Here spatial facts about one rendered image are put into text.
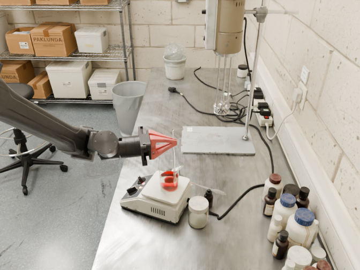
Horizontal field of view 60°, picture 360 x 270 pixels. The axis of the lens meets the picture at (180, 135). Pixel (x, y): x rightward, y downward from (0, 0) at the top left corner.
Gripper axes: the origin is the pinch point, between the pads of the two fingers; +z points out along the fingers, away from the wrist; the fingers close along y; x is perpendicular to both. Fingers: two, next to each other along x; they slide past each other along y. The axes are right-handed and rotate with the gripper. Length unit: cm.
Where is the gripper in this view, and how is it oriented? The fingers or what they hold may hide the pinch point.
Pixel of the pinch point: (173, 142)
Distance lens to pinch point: 83.8
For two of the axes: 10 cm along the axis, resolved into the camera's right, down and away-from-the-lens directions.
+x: 0.0, 8.4, 5.4
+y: -1.8, -5.3, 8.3
